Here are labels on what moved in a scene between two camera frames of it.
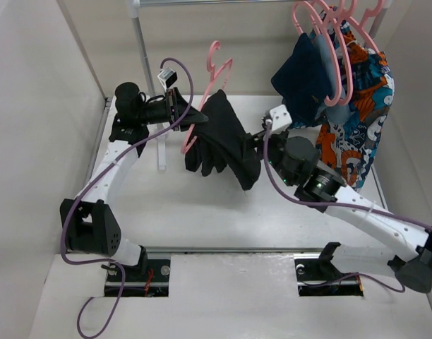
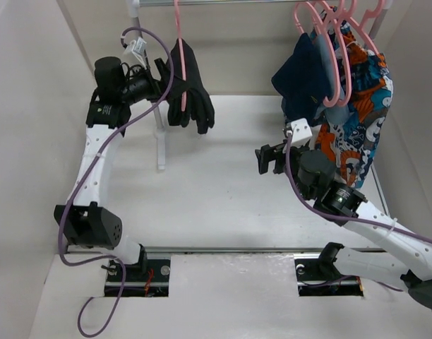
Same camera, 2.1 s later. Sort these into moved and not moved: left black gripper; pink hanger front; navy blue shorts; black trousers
Moved: left black gripper; black trousers
Not moved: navy blue shorts; pink hanger front
